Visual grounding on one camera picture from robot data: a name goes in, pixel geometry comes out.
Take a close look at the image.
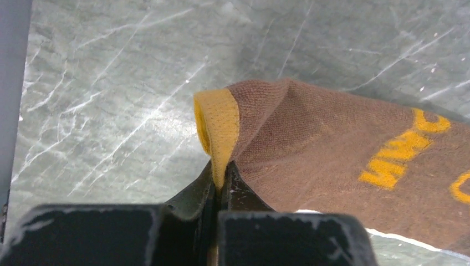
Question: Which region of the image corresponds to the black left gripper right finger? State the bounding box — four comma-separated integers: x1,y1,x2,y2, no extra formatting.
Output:
217,162,377,265

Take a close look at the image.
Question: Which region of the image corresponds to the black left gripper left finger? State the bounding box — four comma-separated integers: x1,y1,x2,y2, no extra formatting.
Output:
1,165,214,265

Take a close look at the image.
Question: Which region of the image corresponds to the yellow brown bear towel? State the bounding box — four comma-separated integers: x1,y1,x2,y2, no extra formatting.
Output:
194,79,469,255

